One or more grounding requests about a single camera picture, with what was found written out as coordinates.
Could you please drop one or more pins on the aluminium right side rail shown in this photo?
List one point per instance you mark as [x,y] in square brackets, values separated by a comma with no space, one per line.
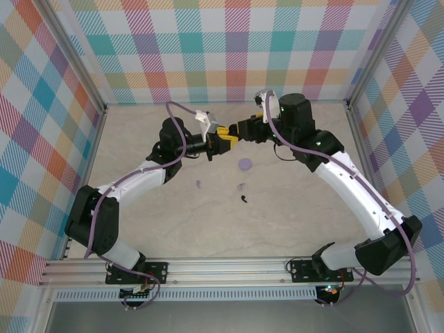
[361,138]

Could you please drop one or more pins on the aluminium left side rail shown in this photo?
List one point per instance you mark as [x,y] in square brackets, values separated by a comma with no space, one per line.
[94,138]

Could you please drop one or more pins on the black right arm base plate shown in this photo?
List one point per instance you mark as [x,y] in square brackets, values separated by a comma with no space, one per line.
[300,270]

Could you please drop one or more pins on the purple earbud charging case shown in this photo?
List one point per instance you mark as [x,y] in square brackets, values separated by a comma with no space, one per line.
[245,164]

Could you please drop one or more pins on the aluminium right frame post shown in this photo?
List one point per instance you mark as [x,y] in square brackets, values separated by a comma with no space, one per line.
[374,52]

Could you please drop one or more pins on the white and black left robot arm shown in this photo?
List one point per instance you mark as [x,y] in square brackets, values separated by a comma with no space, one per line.
[138,180]

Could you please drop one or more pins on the aluminium frame post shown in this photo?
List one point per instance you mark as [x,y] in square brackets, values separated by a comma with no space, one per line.
[74,52]
[374,52]

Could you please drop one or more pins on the aluminium mounting rail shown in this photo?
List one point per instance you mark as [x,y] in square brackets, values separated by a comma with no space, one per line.
[225,270]

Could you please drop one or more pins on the grey metal shelf panel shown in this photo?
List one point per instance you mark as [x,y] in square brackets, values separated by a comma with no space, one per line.
[225,317]

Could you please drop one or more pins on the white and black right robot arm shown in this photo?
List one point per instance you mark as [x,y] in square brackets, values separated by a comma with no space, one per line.
[354,197]

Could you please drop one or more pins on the aluminium left frame post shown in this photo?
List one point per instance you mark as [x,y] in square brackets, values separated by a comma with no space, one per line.
[74,52]

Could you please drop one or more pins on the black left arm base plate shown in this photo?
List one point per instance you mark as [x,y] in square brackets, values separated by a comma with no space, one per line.
[161,268]

